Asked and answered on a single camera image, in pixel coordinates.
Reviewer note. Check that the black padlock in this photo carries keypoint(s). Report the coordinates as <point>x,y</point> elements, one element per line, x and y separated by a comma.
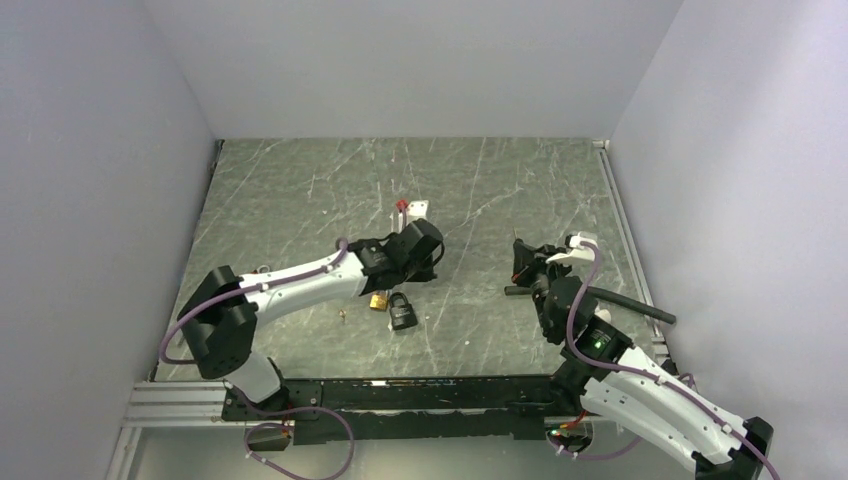
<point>401,312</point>

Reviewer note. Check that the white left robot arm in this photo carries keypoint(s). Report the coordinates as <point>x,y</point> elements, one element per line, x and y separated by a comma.
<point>220,320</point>

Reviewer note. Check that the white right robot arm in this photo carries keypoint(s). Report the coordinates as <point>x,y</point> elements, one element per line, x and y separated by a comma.
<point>605,373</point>

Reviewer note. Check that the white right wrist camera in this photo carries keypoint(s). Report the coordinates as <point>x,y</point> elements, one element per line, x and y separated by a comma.
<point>579,248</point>

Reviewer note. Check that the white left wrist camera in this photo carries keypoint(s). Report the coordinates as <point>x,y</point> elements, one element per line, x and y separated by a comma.
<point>407,212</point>

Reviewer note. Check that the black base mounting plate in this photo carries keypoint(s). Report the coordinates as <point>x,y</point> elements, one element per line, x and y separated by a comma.
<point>522,407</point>

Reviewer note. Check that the black foam tube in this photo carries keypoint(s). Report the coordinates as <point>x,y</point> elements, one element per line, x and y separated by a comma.
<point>632,305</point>

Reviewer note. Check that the white pipe elbow right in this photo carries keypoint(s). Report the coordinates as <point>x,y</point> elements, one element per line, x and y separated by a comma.
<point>603,314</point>

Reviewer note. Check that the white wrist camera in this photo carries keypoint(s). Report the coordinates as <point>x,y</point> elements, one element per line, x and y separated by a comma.
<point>407,212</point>
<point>579,248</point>

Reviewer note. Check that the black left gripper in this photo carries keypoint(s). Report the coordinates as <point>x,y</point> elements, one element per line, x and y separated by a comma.
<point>426,274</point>

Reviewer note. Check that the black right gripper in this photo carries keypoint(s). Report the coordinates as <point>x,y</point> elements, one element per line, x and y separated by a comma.
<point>528,260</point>

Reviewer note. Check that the brass padlock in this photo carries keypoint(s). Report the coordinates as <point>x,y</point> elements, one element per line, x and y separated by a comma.
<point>379,301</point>

